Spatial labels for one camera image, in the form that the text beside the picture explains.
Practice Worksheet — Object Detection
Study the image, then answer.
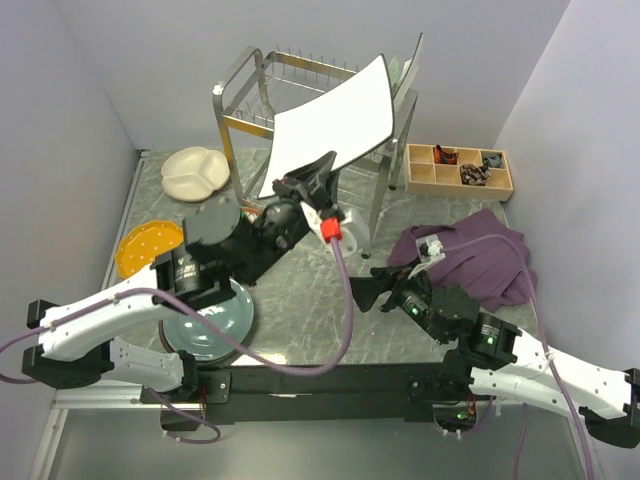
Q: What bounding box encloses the white square plate black rim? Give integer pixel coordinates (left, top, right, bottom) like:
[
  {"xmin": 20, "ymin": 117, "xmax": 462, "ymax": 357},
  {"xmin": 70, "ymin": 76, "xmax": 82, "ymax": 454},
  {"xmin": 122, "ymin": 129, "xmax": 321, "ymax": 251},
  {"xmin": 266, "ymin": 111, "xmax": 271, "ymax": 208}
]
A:
[{"xmin": 392, "ymin": 33, "xmax": 424, "ymax": 109}]

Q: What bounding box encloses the dark teal round plate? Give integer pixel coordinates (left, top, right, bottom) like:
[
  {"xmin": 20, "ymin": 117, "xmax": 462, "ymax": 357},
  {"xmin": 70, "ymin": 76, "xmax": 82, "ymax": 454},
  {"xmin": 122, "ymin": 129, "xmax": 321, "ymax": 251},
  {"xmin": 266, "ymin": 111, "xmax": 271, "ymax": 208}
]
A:
[{"xmin": 168, "ymin": 279, "xmax": 255, "ymax": 343}]

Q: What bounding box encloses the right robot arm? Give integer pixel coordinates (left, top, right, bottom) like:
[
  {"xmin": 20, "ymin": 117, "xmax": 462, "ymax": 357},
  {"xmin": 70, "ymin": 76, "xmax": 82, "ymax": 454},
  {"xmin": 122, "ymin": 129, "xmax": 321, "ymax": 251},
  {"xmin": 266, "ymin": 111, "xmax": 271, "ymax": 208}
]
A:
[{"xmin": 350, "ymin": 268, "xmax": 639, "ymax": 449}]

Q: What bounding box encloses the steel dish rack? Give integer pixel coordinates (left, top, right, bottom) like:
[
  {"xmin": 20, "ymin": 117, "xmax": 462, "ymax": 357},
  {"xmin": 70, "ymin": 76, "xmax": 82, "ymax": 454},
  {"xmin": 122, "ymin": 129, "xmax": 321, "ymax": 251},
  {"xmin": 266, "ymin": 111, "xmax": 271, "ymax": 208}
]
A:
[{"xmin": 212, "ymin": 46, "xmax": 418, "ymax": 243}]

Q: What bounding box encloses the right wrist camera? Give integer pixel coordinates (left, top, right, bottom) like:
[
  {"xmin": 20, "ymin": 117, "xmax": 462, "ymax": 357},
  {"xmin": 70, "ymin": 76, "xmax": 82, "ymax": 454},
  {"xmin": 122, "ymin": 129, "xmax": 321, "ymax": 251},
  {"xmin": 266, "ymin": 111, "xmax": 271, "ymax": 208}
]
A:
[{"xmin": 408, "ymin": 235, "xmax": 446, "ymax": 279}]

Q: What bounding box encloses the light green plate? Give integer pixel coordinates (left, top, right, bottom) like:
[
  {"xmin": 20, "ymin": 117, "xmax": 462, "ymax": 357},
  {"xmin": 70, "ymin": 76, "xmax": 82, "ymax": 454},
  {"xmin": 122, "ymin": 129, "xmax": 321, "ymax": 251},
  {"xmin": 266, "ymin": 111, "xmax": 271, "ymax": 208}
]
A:
[{"xmin": 388, "ymin": 54, "xmax": 403, "ymax": 88}]

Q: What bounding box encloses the wooden compartment tray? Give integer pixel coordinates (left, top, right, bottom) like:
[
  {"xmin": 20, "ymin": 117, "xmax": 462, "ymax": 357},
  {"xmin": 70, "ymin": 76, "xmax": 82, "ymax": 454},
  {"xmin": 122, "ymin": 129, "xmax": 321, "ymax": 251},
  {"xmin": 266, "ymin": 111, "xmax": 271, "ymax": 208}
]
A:
[{"xmin": 404, "ymin": 144, "xmax": 514, "ymax": 202}]

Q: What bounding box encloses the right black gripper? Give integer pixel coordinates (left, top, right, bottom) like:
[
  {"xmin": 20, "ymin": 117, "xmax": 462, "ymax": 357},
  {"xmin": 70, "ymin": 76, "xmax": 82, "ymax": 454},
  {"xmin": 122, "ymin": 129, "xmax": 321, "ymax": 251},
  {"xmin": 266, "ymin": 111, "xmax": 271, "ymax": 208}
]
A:
[{"xmin": 341, "ymin": 256, "xmax": 448, "ymax": 343}]

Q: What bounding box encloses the black base beam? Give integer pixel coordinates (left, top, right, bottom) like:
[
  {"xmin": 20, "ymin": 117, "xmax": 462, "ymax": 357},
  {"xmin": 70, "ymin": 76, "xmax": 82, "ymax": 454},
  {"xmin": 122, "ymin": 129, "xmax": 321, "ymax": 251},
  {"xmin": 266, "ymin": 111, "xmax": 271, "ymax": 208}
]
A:
[{"xmin": 138, "ymin": 362, "xmax": 496, "ymax": 432}]

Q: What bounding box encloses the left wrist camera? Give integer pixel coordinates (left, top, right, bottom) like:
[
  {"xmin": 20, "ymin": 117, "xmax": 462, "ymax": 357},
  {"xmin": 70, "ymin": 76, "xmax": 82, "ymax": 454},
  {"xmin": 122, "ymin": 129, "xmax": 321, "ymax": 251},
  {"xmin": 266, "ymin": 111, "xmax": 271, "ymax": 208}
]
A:
[{"xmin": 300, "ymin": 202, "xmax": 371, "ymax": 257}]

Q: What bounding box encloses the purple cloth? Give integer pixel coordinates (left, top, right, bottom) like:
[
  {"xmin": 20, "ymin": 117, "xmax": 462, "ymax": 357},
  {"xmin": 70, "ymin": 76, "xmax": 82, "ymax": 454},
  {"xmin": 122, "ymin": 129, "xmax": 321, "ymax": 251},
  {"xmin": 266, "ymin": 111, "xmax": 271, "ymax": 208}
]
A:
[{"xmin": 387, "ymin": 209, "xmax": 537, "ymax": 312}]

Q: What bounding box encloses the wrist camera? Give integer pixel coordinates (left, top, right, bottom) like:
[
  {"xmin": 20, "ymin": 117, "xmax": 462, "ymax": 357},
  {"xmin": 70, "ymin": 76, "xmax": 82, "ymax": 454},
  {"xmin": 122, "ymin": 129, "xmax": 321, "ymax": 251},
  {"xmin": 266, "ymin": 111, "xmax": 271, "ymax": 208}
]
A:
[
  {"xmin": 408, "ymin": 235, "xmax": 446, "ymax": 279},
  {"xmin": 300, "ymin": 202, "xmax": 371, "ymax": 257}
]

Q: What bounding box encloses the grey item in tray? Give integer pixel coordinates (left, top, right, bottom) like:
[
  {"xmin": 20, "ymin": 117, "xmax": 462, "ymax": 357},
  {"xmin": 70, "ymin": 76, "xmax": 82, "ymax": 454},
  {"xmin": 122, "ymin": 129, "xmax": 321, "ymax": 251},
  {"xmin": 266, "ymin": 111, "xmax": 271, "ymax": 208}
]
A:
[{"xmin": 482, "ymin": 153, "xmax": 504, "ymax": 169}]

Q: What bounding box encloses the orange black item in tray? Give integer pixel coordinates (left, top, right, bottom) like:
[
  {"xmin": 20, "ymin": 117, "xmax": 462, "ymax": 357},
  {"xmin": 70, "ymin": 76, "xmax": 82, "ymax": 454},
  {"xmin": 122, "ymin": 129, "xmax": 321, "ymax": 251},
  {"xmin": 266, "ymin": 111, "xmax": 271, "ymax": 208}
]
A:
[{"xmin": 434, "ymin": 145, "xmax": 459, "ymax": 165}]

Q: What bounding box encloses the patterned cloth item in tray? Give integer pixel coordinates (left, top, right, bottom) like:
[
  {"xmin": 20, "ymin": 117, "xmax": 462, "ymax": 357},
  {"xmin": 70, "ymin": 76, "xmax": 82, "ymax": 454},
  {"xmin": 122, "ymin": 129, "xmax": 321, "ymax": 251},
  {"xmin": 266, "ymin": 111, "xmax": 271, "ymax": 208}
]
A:
[{"xmin": 460, "ymin": 164, "xmax": 491, "ymax": 186}]

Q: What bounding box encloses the orange dotted scalloped plate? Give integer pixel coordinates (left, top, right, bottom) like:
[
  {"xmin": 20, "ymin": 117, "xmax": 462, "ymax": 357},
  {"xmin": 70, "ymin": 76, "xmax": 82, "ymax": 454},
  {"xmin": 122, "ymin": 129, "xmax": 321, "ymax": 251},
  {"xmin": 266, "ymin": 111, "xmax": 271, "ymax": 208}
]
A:
[{"xmin": 115, "ymin": 220, "xmax": 184, "ymax": 279}]

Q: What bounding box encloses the cream square plate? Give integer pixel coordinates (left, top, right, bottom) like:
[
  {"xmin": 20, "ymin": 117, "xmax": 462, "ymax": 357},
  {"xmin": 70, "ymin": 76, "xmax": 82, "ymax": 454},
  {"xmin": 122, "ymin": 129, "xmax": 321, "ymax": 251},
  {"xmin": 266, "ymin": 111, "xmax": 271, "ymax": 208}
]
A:
[{"xmin": 257, "ymin": 54, "xmax": 394, "ymax": 199}]

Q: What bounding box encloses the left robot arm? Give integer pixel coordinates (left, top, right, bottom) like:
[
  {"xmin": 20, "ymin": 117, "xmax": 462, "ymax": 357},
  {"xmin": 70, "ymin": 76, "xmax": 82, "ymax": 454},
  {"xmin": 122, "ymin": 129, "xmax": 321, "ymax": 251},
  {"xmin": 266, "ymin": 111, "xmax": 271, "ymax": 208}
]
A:
[{"xmin": 21, "ymin": 151, "xmax": 345, "ymax": 402}]

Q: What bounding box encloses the aluminium rail frame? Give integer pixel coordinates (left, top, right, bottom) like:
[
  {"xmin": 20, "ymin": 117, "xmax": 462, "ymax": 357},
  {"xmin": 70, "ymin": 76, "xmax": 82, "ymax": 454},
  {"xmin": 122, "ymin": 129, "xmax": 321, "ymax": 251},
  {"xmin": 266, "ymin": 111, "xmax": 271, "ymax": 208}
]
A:
[{"xmin": 29, "ymin": 149, "xmax": 186, "ymax": 479}]

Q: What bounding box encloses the cream divided plate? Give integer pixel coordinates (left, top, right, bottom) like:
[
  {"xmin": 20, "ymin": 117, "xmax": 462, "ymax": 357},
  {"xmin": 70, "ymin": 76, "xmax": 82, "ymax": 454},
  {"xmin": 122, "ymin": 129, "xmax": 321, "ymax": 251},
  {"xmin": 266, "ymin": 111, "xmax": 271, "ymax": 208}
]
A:
[{"xmin": 161, "ymin": 146, "xmax": 230, "ymax": 202}]

